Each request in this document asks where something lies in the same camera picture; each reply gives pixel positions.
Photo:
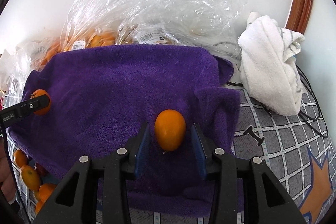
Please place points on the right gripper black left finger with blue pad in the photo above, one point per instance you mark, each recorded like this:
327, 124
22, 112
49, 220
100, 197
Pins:
74, 200

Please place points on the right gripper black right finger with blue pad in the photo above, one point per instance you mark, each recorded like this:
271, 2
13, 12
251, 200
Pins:
251, 181

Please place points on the round orange mandarin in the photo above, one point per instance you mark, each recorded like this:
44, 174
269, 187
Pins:
44, 101

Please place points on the oval orange kumquat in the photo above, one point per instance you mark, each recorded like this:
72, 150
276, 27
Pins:
170, 129

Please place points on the person's left hand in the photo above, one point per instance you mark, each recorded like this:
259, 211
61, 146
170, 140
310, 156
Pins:
6, 178

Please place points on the small orange mandarin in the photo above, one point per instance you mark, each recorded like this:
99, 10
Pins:
45, 191
20, 158
38, 207
30, 177
42, 172

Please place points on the plastic bag of oranges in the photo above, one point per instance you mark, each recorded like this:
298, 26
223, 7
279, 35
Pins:
36, 54

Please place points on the grey checkered tablecloth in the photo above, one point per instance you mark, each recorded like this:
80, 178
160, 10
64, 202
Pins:
296, 148

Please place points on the purple fleece towel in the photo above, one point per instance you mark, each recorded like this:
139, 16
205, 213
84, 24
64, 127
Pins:
101, 96

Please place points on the white crumpled towel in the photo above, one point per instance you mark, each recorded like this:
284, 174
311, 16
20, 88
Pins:
268, 71

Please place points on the clear crumpled plastic bag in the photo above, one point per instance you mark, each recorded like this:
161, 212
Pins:
200, 23

